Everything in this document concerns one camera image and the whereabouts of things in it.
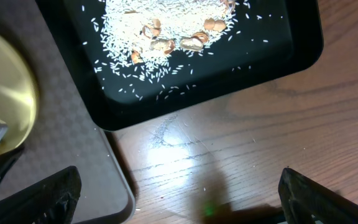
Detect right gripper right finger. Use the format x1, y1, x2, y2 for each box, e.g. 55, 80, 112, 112
278, 168, 358, 223

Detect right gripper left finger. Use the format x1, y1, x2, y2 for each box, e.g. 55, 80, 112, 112
0, 166, 81, 224

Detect yellow plate bowl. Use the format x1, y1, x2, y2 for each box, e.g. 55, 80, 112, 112
0, 35, 39, 152

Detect pile of rice grains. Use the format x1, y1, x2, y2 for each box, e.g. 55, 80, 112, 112
78, 0, 291, 103

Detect black food waste tray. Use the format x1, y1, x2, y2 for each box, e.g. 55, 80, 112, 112
37, 0, 324, 131

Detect brown serving tray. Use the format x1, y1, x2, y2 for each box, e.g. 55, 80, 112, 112
0, 1, 135, 223

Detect nut shell scraps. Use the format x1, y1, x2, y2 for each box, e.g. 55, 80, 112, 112
117, 0, 236, 66

